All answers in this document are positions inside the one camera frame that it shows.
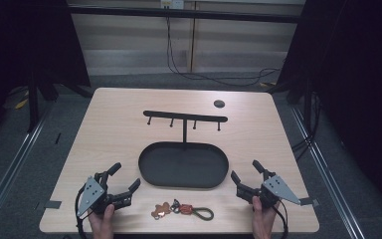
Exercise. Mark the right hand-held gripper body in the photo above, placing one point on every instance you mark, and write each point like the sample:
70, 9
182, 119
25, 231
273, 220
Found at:
274, 191

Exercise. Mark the black curtain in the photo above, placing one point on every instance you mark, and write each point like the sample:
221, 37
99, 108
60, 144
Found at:
354, 83
20, 43

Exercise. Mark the white wall outlet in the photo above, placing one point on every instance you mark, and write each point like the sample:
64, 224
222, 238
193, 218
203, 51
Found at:
172, 4

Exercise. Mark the black tape strip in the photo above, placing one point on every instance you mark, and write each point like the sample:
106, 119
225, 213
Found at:
58, 138

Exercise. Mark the black horizontal bar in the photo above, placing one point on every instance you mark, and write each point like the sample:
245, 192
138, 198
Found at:
185, 14

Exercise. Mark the metal floor rail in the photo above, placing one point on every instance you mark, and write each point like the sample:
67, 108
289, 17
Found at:
10, 172
328, 172

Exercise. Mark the black key rack with tray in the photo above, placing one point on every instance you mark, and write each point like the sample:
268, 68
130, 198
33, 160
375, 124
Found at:
183, 164

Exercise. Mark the black metal stand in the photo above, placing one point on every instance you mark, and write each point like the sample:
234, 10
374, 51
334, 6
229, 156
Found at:
33, 103

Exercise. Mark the person's left hand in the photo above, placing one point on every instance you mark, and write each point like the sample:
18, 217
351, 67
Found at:
102, 223

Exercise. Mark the grey tape piece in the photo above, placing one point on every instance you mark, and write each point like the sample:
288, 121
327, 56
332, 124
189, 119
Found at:
310, 201
53, 204

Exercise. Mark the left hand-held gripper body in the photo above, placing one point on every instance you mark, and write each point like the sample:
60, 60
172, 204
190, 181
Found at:
92, 194

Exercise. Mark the yellow floor tape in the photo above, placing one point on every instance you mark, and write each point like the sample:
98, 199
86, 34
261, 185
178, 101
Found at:
22, 103

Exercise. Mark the dark round table grommet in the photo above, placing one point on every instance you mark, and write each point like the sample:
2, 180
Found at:
219, 103

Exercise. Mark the person's right hand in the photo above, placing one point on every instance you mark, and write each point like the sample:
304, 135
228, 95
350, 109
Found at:
264, 220

